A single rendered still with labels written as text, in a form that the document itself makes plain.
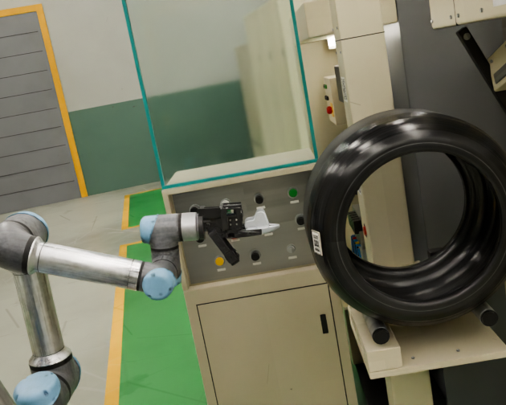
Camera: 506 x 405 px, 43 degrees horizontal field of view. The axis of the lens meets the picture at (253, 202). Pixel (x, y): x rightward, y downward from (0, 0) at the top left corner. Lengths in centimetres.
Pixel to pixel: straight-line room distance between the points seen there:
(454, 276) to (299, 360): 73
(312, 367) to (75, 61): 889
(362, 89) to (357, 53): 11
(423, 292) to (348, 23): 80
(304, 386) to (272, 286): 40
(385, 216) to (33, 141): 923
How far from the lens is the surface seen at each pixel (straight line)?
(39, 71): 1082
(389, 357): 174
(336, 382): 245
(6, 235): 166
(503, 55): 185
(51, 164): 1088
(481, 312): 177
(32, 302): 181
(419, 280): 195
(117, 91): 1076
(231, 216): 165
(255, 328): 234
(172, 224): 167
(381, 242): 202
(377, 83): 194
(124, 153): 1082
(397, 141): 158
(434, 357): 180
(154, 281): 157
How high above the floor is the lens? 164
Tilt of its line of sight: 12 degrees down
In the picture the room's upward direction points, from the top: 10 degrees counter-clockwise
